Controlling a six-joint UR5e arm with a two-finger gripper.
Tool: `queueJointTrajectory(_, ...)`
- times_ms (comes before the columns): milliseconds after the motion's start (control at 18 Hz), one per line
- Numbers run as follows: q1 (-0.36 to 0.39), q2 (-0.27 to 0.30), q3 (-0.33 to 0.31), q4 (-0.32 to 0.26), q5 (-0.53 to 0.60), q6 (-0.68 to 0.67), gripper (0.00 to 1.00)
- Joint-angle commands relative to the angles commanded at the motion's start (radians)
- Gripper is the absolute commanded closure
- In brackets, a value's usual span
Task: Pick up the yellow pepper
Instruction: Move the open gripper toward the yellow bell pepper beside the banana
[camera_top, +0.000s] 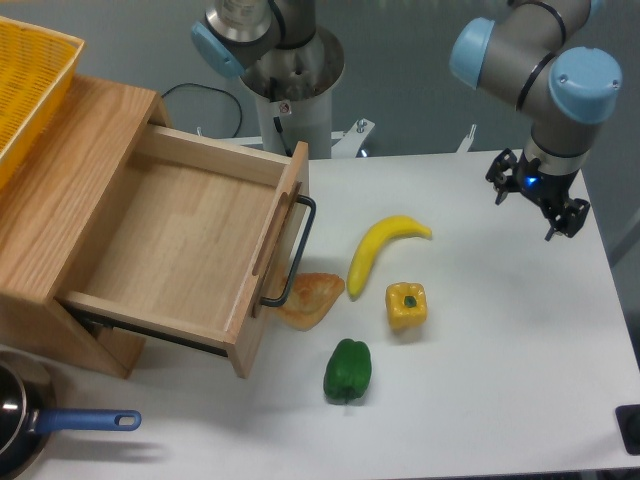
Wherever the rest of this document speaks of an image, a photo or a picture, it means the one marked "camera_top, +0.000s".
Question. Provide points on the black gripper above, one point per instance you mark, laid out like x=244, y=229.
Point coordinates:
x=507, y=174

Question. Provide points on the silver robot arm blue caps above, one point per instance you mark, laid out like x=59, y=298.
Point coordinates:
x=568, y=93

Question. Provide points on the yellow bell pepper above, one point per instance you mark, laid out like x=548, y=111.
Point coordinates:
x=406, y=305

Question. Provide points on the green bell pepper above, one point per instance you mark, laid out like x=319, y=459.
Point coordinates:
x=348, y=371

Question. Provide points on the yellow banana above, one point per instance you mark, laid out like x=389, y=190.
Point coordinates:
x=372, y=243

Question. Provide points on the black corner object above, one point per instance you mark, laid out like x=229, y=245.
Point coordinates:
x=627, y=417

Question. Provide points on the toasted bread slice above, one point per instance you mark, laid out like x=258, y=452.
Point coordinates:
x=310, y=299

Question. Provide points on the open wooden drawer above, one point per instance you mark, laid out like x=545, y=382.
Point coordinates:
x=195, y=231

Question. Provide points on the wooden drawer cabinet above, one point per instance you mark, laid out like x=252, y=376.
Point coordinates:
x=46, y=210

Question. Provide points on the yellow plastic basket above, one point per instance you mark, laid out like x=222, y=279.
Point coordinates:
x=37, y=67

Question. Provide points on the black metal drawer handle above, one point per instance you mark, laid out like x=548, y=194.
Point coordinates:
x=295, y=262

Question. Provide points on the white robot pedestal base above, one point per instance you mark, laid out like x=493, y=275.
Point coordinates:
x=292, y=89

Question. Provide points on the black pan blue handle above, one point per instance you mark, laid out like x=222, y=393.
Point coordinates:
x=30, y=414

